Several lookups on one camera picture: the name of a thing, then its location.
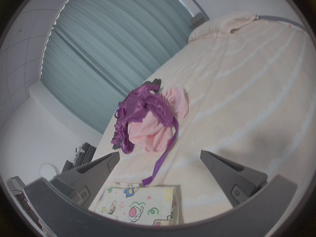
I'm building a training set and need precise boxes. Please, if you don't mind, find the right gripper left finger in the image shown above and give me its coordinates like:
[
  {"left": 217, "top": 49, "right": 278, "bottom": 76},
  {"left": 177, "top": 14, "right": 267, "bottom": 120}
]
[{"left": 50, "top": 151, "right": 121, "bottom": 210}]

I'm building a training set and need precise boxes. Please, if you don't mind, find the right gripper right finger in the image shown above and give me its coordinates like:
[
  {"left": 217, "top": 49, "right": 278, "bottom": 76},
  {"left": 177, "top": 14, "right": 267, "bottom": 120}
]
[{"left": 200, "top": 149, "right": 268, "bottom": 208}]

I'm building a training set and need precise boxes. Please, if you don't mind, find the white printed pyjama top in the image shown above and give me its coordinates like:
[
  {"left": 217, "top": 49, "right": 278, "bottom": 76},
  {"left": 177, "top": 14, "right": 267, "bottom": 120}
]
[{"left": 88, "top": 181, "right": 180, "bottom": 225}]

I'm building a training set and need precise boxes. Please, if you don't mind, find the pile of clothes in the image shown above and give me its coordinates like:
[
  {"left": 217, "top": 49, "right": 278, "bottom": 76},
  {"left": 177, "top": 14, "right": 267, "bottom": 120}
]
[{"left": 111, "top": 78, "right": 190, "bottom": 186}]

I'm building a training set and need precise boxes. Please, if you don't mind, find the bed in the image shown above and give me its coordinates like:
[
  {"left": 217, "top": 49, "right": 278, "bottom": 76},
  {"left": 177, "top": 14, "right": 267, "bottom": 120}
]
[{"left": 88, "top": 0, "right": 313, "bottom": 225}]

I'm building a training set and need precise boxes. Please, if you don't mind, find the grey crumpled cloth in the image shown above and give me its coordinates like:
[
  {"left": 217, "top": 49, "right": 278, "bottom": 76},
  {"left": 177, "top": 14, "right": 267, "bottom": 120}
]
[{"left": 74, "top": 144, "right": 86, "bottom": 161}]

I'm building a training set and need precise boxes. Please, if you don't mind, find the blue-green curtain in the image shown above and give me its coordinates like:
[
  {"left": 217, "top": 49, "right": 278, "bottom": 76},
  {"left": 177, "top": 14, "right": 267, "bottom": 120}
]
[{"left": 39, "top": 0, "right": 198, "bottom": 135}]

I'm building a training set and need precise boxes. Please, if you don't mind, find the cream pillow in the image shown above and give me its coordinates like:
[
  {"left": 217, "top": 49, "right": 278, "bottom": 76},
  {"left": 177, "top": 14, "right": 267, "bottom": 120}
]
[{"left": 188, "top": 12, "right": 259, "bottom": 43}]

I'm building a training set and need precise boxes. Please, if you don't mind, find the grey white bedside table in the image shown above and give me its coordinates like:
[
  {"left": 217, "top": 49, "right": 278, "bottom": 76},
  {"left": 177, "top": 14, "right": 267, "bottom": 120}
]
[{"left": 189, "top": 12, "right": 207, "bottom": 29}]

